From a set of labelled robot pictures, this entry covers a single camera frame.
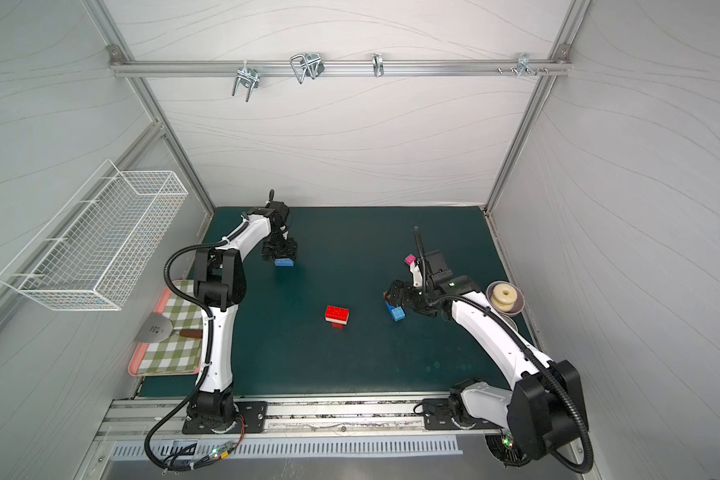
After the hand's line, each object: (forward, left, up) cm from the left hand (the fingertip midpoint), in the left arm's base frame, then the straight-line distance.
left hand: (288, 257), depth 104 cm
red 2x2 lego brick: (-25, -20, 0) cm, 32 cm away
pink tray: (-32, +36, -1) cm, 48 cm away
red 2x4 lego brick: (-24, -20, +6) cm, 31 cm away
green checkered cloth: (-34, +26, -2) cm, 42 cm away
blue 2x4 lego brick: (-21, -38, +2) cm, 43 cm away
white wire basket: (-21, +35, +30) cm, 50 cm away
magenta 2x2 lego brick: (0, -43, 0) cm, 43 cm away
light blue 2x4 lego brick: (-3, +1, +1) cm, 3 cm away
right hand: (-21, -38, +10) cm, 45 cm away
